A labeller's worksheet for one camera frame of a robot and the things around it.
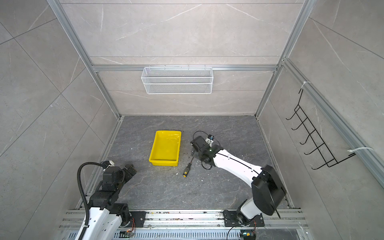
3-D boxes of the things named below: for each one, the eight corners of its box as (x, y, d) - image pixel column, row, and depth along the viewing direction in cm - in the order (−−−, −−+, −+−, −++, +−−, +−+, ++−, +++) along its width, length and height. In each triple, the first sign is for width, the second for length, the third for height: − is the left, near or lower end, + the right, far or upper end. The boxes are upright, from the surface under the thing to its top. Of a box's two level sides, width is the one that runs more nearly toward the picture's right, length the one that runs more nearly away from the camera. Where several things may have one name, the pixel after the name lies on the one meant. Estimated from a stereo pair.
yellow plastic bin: (151, 167, 94) (148, 162, 88) (157, 135, 110) (155, 129, 105) (179, 167, 94) (178, 162, 88) (181, 135, 110) (181, 129, 105)
